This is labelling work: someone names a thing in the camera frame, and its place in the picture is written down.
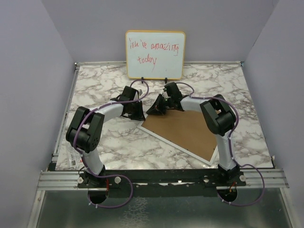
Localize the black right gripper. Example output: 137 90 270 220
146 94 173 116

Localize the black whiteboard stand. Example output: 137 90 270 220
140 77 169 84

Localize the brown backing board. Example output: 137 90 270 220
140 109 218 162

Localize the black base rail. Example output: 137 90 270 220
77 169 246 198

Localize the yellow-rimmed whiteboard with writing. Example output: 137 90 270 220
125 30 186 80

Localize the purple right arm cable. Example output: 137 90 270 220
163 82 266 206

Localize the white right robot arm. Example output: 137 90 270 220
146 82 240 186

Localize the white picture frame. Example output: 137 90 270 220
137 109 219 165

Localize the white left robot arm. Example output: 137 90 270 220
66 86 145 188

